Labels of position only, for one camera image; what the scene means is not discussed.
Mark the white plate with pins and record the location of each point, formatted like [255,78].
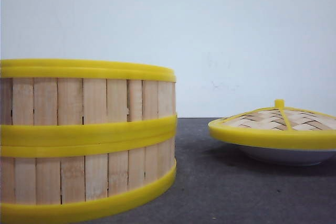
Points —
[286,156]

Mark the woven bamboo steamer lid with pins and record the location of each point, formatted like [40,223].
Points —
[278,127]

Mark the bamboo steamer drawer single bun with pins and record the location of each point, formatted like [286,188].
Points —
[56,107]

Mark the bamboo steamer drawer with buns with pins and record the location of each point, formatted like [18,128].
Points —
[80,188]

